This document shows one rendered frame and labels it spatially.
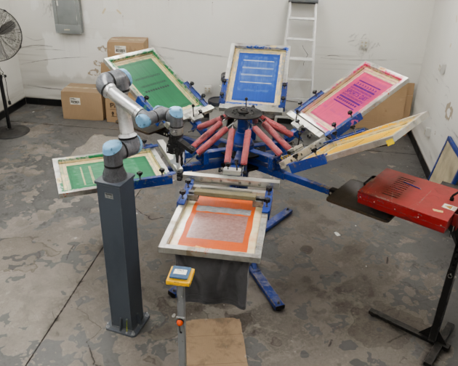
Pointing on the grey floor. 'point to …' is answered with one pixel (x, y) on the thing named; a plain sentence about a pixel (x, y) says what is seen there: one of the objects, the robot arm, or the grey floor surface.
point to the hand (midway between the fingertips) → (180, 165)
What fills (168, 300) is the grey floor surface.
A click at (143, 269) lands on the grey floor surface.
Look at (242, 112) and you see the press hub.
